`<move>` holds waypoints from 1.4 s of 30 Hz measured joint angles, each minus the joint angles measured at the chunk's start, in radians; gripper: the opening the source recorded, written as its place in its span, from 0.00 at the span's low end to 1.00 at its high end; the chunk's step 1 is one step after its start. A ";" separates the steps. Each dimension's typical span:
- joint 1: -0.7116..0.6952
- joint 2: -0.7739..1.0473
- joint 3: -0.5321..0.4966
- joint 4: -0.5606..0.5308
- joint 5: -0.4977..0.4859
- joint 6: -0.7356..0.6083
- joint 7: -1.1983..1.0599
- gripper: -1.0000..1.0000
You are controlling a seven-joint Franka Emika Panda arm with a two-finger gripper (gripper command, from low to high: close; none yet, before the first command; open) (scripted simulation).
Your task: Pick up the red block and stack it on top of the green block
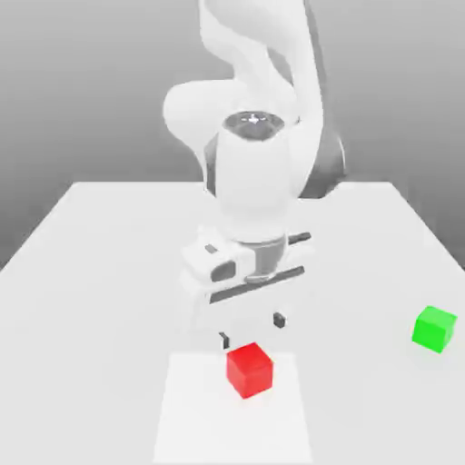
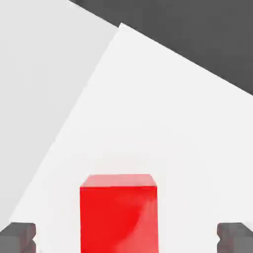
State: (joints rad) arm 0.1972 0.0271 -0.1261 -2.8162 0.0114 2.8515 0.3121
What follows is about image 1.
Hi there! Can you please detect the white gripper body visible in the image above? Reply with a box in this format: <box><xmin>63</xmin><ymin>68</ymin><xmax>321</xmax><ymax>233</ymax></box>
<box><xmin>190</xmin><ymin>265</ymin><xmax>316</xmax><ymax>332</ymax></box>

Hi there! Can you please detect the small red cube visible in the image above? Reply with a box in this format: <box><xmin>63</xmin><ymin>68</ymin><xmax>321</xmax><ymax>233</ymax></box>
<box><xmin>225</xmin><ymin>341</ymin><xmax>274</xmax><ymax>400</ymax></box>

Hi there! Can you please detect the small green cube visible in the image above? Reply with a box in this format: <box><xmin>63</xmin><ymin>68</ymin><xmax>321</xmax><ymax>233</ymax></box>
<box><xmin>411</xmin><ymin>305</ymin><xmax>459</xmax><ymax>354</ymax></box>

